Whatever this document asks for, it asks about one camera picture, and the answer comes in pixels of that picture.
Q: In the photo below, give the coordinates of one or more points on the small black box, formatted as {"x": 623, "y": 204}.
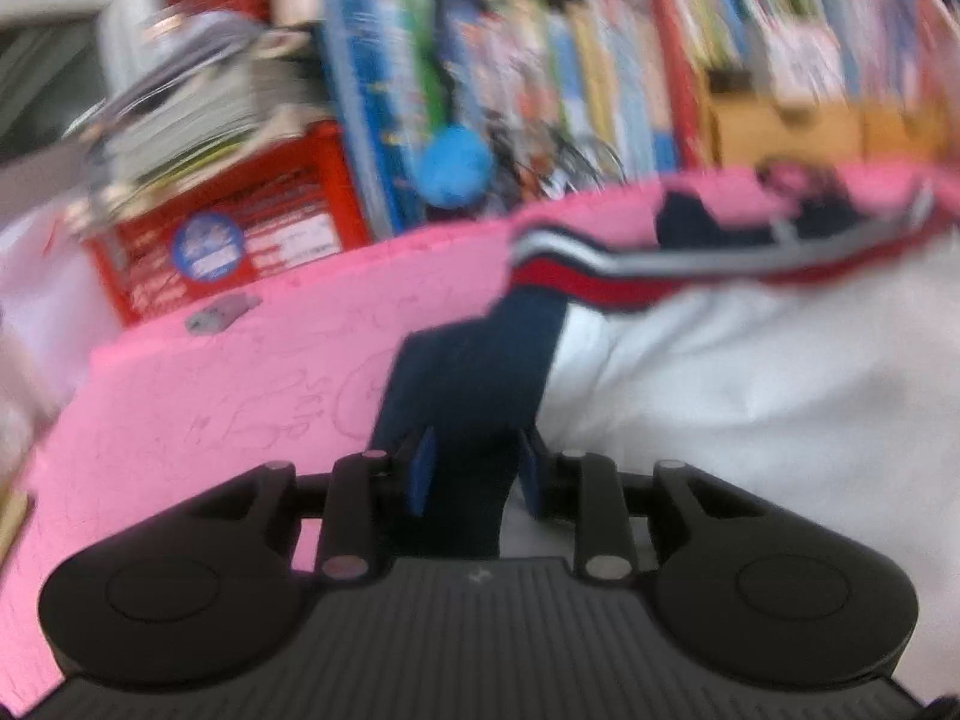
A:
{"x": 729, "y": 80}

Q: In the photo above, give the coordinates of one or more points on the stack of paper booklets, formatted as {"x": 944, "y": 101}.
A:
{"x": 195, "y": 112}

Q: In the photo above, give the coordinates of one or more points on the blue plush ball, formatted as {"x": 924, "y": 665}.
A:
{"x": 454, "y": 165}

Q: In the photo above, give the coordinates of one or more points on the row of colourful books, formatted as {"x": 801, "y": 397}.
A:
{"x": 600, "y": 75}

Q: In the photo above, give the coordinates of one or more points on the white colourful printed box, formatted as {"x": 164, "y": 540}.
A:
{"x": 810, "y": 67}

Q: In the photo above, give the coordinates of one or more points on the miniature bicycle model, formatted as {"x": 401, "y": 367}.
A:
{"x": 525, "y": 165}

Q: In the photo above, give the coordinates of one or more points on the wooden drawer box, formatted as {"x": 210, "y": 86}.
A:
{"x": 787, "y": 135}

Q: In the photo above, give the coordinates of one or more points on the small grey item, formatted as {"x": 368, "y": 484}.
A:
{"x": 221, "y": 313}

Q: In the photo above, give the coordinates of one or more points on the pink mat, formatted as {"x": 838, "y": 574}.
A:
{"x": 225, "y": 405}

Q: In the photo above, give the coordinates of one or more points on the red cardboard box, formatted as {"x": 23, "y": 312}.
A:
{"x": 300, "y": 187}

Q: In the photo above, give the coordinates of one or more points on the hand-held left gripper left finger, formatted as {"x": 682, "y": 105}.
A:
{"x": 421, "y": 472}

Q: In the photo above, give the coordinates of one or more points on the white plastic bag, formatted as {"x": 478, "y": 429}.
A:
{"x": 30, "y": 277}

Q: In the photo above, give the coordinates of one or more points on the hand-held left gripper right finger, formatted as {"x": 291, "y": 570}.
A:
{"x": 534, "y": 480}

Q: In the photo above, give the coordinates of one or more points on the white framed window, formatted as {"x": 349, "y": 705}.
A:
{"x": 45, "y": 67}

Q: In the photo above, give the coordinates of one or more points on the navy and white jacket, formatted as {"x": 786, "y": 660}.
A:
{"x": 750, "y": 390}

